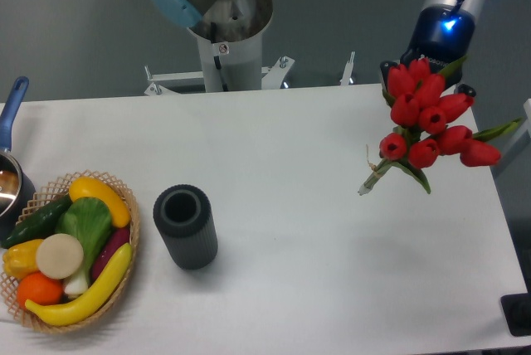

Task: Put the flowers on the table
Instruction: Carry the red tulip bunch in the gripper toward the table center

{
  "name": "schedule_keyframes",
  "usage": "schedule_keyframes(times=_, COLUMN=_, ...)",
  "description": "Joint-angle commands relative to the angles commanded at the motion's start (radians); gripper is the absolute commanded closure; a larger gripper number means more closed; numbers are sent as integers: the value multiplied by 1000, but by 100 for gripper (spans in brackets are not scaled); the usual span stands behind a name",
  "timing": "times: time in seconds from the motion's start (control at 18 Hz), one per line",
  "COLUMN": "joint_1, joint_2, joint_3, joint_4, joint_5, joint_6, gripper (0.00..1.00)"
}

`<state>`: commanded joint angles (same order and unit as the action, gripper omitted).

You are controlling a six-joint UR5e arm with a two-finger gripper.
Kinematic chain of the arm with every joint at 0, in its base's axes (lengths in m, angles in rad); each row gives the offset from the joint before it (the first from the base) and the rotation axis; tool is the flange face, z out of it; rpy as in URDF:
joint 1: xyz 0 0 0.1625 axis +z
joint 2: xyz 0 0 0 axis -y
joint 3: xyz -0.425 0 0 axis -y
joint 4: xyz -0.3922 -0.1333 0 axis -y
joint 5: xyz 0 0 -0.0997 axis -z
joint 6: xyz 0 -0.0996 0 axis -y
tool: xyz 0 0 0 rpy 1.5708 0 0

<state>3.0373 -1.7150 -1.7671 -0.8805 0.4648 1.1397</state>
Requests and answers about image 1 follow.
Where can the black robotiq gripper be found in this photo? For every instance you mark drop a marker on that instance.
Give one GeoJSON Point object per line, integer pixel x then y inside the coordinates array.
{"type": "Point", "coordinates": [441, 37]}

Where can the red tulip bouquet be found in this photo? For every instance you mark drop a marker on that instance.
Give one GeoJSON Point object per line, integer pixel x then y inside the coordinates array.
{"type": "Point", "coordinates": [424, 129]}

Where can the black device at table edge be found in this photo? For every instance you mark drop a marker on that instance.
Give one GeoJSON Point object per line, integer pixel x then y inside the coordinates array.
{"type": "Point", "coordinates": [516, 308]}

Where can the dark grey ribbed vase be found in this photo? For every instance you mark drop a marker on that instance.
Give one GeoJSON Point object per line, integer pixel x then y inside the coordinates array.
{"type": "Point", "coordinates": [183, 217]}

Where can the purple eggplant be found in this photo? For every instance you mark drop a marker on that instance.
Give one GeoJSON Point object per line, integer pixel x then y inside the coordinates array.
{"type": "Point", "coordinates": [115, 241]}

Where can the green bok choy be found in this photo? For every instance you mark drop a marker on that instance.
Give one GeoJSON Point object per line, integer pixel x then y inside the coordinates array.
{"type": "Point", "coordinates": [88, 219]}

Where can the woven wicker basket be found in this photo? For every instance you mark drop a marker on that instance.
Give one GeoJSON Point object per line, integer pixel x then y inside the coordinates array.
{"type": "Point", "coordinates": [48, 193]}

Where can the yellow banana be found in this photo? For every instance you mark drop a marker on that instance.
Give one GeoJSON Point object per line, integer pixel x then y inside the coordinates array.
{"type": "Point", "coordinates": [93, 299]}

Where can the beige round disc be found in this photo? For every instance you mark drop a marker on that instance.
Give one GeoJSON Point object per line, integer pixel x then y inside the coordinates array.
{"type": "Point", "coordinates": [59, 256]}

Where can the green cucumber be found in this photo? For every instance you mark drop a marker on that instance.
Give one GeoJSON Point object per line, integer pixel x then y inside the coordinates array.
{"type": "Point", "coordinates": [40, 224]}

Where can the orange fruit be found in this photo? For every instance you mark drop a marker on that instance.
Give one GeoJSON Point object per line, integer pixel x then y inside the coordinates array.
{"type": "Point", "coordinates": [40, 289]}

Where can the yellow bell pepper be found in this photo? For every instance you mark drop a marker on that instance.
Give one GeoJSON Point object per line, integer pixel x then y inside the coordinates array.
{"type": "Point", "coordinates": [20, 260]}

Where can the white metal base frame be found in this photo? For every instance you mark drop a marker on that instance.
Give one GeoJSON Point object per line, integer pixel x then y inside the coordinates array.
{"type": "Point", "coordinates": [174, 79]}

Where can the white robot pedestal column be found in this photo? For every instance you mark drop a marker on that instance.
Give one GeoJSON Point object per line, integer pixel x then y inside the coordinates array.
{"type": "Point", "coordinates": [230, 55]}

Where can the blue handled saucepan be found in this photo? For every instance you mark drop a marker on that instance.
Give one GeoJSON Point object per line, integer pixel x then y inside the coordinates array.
{"type": "Point", "coordinates": [16, 187]}

